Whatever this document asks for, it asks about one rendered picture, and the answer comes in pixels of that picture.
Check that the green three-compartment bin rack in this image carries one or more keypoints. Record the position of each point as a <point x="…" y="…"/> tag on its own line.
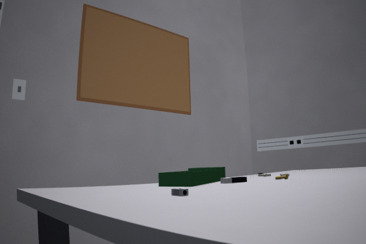
<point x="190" y="178"/>

